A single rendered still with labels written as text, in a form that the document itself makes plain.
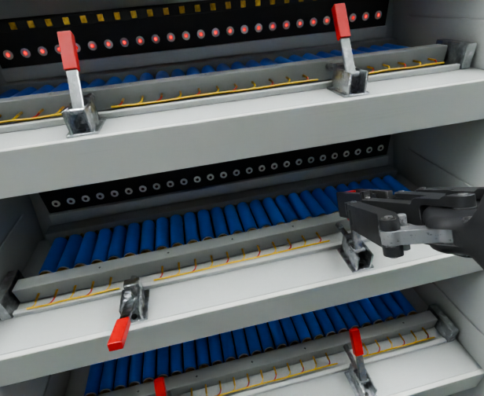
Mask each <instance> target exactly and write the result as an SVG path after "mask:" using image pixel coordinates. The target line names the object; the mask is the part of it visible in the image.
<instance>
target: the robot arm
mask: <svg viewBox="0 0 484 396"><path fill-rule="evenodd" d="M351 190H355V191H356V192H337V193H336V196H337V202H338V208H339V216H340V217H343V218H348V219H349V220H350V228H351V229H352V230H353V231H355V232H356V233H359V234H360V235H362V236H363V237H365V238H367V239H368V240H370V241H372V242H373V243H375V244H377V245H379V246H380V247H381V248H382V249H383V256H385V257H388V258H391V259H397V258H399V257H402V256H403V255H404V251H408V250H410V249H411V247H410V244H427V245H430V247H431V248H433V249H434V250H436V251H439V252H441V253H445V254H452V255H457V256H460V257H464V258H471V259H474V260H475V261H476V262H477V263H478V264H479V265H480V266H481V267H482V268H483V270H484V187H449V188H428V187H419V188H418V189H416V191H415V192H411V191H404V190H399V191H397V192H395V193H394V195H393V191H392V190H385V189H351Z"/></svg>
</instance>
